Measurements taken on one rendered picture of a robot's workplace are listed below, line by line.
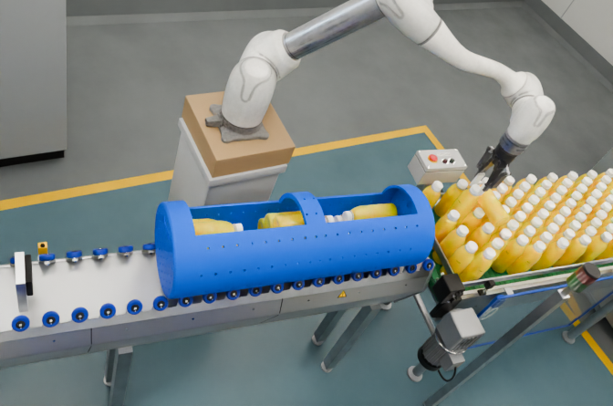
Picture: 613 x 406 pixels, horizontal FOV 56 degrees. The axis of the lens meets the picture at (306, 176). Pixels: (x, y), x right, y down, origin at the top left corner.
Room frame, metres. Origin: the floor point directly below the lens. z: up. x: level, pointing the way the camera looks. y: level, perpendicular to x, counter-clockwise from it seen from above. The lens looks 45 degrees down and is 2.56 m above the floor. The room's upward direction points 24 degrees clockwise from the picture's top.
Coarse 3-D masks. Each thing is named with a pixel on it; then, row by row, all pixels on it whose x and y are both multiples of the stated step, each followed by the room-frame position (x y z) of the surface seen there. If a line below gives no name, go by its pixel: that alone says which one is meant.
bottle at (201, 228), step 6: (204, 222) 1.03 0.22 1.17; (210, 222) 1.03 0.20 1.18; (216, 222) 1.04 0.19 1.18; (222, 222) 1.05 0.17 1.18; (228, 222) 1.06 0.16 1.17; (198, 228) 0.99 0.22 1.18; (204, 228) 1.00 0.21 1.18; (210, 228) 1.01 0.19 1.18; (216, 228) 1.02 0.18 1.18; (222, 228) 1.03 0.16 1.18; (228, 228) 1.04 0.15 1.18; (234, 228) 1.06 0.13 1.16; (198, 234) 0.97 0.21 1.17
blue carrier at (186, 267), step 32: (384, 192) 1.52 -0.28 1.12; (416, 192) 1.47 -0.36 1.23; (160, 224) 0.99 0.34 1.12; (192, 224) 0.96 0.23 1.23; (256, 224) 1.22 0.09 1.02; (320, 224) 1.16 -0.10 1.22; (352, 224) 1.21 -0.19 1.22; (384, 224) 1.28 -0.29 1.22; (416, 224) 1.34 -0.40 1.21; (160, 256) 0.95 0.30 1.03; (192, 256) 0.89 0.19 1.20; (224, 256) 0.93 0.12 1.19; (256, 256) 0.98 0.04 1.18; (288, 256) 1.04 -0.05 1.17; (320, 256) 1.10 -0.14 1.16; (352, 256) 1.16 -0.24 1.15; (384, 256) 1.23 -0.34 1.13; (416, 256) 1.30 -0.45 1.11; (192, 288) 0.85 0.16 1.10; (224, 288) 0.91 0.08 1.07
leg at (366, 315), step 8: (360, 312) 1.40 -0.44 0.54; (368, 312) 1.38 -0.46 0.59; (376, 312) 1.39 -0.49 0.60; (352, 320) 1.41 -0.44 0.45; (360, 320) 1.38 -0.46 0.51; (368, 320) 1.39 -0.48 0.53; (352, 328) 1.39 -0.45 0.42; (360, 328) 1.38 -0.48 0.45; (344, 336) 1.40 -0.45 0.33; (352, 336) 1.38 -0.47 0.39; (336, 344) 1.41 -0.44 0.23; (344, 344) 1.38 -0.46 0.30; (352, 344) 1.40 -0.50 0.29; (328, 352) 1.41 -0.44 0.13; (336, 352) 1.38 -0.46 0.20; (344, 352) 1.39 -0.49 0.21; (328, 360) 1.39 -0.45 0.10; (336, 360) 1.39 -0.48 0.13; (328, 368) 1.38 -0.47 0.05
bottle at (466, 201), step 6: (462, 192) 1.66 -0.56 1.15; (468, 192) 1.65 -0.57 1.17; (462, 198) 1.64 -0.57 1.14; (468, 198) 1.63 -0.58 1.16; (474, 198) 1.64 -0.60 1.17; (456, 204) 1.64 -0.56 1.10; (462, 204) 1.63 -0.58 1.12; (468, 204) 1.62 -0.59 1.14; (474, 204) 1.64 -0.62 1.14; (450, 210) 1.65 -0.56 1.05; (456, 210) 1.63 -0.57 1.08; (462, 210) 1.62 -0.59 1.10; (468, 210) 1.63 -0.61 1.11; (462, 216) 1.63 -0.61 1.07
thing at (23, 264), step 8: (16, 256) 0.73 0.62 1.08; (24, 256) 0.74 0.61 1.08; (16, 264) 0.71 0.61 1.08; (24, 264) 0.72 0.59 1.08; (16, 272) 0.69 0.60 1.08; (24, 272) 0.70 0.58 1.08; (16, 280) 0.67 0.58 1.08; (24, 280) 0.68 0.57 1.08; (32, 280) 0.71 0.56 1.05; (16, 288) 0.66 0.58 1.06; (24, 288) 0.67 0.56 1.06; (32, 288) 0.69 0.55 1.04; (16, 296) 0.66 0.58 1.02; (24, 296) 0.67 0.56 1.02; (24, 304) 0.67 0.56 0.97
